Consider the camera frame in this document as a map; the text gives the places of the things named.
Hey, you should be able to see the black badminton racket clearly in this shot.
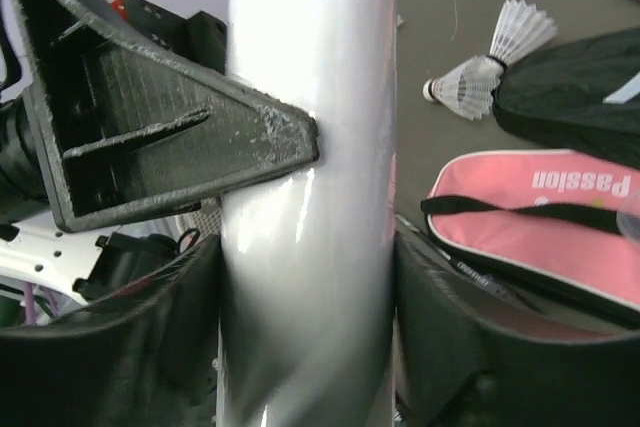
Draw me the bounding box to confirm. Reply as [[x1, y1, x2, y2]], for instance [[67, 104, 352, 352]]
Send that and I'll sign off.
[[444, 254, 542, 313]]

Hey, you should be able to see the pink racket bag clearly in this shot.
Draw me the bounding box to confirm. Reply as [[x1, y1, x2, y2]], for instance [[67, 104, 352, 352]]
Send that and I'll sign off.
[[421, 150, 639, 328]]

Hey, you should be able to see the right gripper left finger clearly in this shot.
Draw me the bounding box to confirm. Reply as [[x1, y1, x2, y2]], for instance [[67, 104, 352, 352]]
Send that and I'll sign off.
[[1, 236, 221, 427]]

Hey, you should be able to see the white shuttlecock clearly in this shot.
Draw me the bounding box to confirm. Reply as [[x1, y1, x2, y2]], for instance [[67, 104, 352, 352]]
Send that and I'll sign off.
[[489, 0, 558, 66], [422, 56, 500, 120]]

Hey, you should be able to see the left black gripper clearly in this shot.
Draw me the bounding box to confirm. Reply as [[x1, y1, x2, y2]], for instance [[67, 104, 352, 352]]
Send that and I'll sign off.
[[1, 0, 319, 232]]

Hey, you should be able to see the black Crossway racket bag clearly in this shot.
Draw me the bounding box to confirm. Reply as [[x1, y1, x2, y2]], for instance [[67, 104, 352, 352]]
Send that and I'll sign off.
[[493, 27, 639, 169]]

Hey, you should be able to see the white shuttlecock tube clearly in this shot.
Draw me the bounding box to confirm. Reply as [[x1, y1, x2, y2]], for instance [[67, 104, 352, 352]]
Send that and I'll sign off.
[[217, 0, 397, 426]]

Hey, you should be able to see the clear plastic tube lid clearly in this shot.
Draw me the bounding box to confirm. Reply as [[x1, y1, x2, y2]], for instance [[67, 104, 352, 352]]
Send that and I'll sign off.
[[616, 191, 640, 243]]

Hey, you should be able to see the white shuttlecock upper middle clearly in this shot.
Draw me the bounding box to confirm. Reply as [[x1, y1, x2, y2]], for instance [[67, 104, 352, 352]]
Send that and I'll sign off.
[[489, 0, 558, 66]]

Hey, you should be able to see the white shuttlecock lower middle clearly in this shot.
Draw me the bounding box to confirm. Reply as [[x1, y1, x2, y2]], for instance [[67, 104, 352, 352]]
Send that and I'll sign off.
[[422, 56, 500, 120]]

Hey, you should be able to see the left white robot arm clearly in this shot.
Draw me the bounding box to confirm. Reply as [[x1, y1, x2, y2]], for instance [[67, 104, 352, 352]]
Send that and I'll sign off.
[[1, 0, 319, 302]]

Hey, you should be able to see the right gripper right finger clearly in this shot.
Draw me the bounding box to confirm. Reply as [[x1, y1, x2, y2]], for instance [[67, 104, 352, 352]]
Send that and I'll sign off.
[[395, 219, 639, 426]]

